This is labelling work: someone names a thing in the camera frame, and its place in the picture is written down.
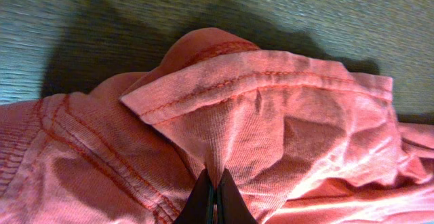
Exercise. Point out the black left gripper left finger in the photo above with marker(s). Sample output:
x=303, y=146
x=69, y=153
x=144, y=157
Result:
x=199, y=208

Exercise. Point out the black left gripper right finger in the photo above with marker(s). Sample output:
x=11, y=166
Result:
x=231, y=208

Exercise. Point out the red soccer t-shirt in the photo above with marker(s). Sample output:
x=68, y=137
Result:
x=305, y=140

